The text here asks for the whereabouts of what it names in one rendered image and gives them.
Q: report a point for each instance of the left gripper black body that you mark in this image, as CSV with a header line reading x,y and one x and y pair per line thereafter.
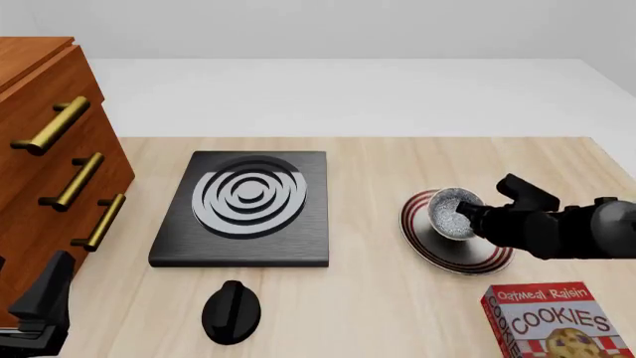
x,y
30,345

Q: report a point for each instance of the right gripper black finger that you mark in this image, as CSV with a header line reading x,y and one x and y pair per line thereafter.
x,y
469,211

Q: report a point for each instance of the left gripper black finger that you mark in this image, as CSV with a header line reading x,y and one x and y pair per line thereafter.
x,y
47,291

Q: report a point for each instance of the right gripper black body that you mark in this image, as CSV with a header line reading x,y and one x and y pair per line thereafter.
x,y
512,231

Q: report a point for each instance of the speckled black bowl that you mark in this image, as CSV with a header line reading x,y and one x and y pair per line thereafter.
x,y
447,216

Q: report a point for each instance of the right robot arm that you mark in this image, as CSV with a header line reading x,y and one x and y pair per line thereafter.
x,y
616,227

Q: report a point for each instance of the plate with red rings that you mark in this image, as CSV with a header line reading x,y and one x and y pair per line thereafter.
x,y
447,253

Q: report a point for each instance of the flat black stove plate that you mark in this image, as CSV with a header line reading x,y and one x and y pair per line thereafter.
x,y
248,246

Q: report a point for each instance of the oatmeal raisin cookies box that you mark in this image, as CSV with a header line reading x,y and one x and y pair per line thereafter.
x,y
556,320

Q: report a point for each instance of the round black stove knob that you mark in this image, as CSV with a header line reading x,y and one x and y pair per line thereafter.
x,y
231,317

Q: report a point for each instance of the large wooden cabinet drawer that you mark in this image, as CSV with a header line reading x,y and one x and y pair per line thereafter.
x,y
45,93

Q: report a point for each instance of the wooden cabinet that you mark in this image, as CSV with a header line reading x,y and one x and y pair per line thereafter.
x,y
30,59

